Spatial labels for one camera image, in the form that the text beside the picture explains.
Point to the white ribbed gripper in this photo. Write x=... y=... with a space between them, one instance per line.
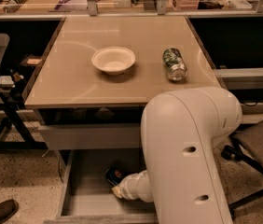
x=127 y=185

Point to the blue pepsi can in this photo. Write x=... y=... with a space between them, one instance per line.
x=114 y=176

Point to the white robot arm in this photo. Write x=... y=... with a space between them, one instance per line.
x=178 y=130

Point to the open grey middle drawer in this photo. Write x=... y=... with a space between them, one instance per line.
x=87 y=197

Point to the closed grey top drawer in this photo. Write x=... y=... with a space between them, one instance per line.
x=91 y=136

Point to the grey drawer cabinet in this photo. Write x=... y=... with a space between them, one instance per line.
x=68 y=79

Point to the green soda can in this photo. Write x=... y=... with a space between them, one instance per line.
x=176 y=68

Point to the white paper bowl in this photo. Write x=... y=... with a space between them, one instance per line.
x=113 y=60

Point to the brown office chair right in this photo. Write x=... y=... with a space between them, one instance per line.
x=247 y=146

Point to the small box on shelf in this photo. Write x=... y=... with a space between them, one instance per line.
x=31 y=60

